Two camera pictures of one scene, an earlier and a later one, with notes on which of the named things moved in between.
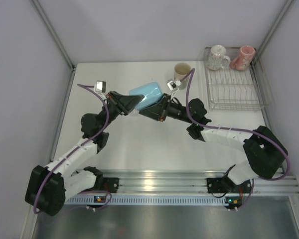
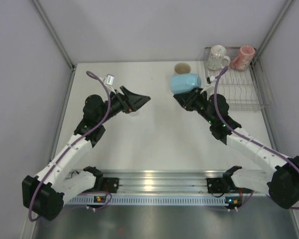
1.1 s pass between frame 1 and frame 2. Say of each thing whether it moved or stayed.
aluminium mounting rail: stayed
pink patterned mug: stayed
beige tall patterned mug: stayed
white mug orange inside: stayed
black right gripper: moved
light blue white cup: moved
